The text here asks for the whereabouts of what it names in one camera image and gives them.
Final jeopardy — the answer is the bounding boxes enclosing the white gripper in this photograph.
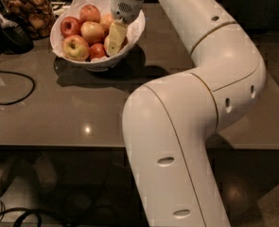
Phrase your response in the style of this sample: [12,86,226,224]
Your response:
[106,0,143,56]

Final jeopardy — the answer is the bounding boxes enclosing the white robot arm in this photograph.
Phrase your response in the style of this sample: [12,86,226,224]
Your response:
[111,0,266,227]

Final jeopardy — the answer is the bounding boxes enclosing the white bowl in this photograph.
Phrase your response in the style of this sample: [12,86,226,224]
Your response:
[49,0,146,73]

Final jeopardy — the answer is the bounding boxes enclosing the right rear red apple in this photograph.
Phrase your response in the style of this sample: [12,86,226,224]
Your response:
[99,13,113,34]

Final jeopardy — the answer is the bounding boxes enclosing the centre pale red apple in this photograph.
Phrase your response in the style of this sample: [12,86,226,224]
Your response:
[80,21,105,44]

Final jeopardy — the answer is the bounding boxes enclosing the small front red apple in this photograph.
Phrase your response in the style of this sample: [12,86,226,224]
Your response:
[90,44,106,60]

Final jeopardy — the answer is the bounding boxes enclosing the top red-yellow apple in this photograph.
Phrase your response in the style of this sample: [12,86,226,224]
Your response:
[79,5,101,23]

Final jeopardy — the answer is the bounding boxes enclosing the front left yellow-red apple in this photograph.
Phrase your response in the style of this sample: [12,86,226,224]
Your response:
[61,35,90,61]

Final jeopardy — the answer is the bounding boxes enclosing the dark red apple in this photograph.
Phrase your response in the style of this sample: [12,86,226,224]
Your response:
[61,16,82,38]

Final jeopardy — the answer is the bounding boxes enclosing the white paper bowl liner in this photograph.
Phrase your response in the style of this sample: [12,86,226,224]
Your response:
[50,0,146,63]

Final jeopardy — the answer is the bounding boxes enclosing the glass jar of chips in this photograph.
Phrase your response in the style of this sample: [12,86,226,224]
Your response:
[1,0,55,40]

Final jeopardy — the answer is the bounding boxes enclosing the black round appliance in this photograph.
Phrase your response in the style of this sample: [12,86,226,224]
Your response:
[0,12,34,54]

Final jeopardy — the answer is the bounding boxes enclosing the white shoe right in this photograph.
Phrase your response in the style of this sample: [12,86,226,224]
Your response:
[33,153,58,192]

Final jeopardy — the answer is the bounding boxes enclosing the black cable on table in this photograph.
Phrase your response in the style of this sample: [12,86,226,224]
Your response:
[0,69,36,106]

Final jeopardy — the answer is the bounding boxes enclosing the black floor cables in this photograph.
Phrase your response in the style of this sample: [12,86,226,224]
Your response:
[0,161,118,227]

